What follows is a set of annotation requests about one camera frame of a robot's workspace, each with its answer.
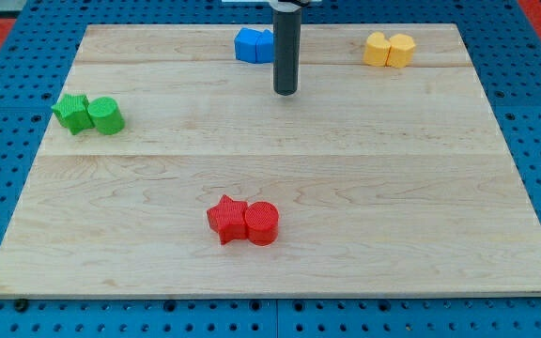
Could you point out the dark grey cylindrical robot stylus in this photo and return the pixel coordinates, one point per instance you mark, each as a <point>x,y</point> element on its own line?
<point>286,43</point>

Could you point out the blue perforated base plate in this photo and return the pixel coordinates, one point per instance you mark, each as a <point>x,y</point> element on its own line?
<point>35,60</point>

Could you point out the yellow hexagon block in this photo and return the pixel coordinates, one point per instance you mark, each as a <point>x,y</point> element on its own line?
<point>401,52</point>

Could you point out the blue pentagon block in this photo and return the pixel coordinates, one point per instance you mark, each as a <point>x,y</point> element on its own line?
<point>264,49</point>

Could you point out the light wooden board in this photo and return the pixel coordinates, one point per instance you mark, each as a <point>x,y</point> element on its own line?
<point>389,183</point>

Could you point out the yellow heart block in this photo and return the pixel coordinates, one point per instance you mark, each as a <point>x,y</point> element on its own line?
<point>376,50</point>

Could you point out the green star block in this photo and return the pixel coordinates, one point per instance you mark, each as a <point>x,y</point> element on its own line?
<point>72,113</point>

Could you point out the blue cube block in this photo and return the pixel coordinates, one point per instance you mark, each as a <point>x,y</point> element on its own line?
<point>245,43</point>

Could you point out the red cylinder block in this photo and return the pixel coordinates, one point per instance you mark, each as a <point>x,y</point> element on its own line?
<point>262,220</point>

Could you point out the red star block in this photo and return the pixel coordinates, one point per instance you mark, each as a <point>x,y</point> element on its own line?
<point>227,219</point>

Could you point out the green cylinder block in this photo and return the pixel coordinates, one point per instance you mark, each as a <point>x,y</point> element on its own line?
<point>105,115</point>

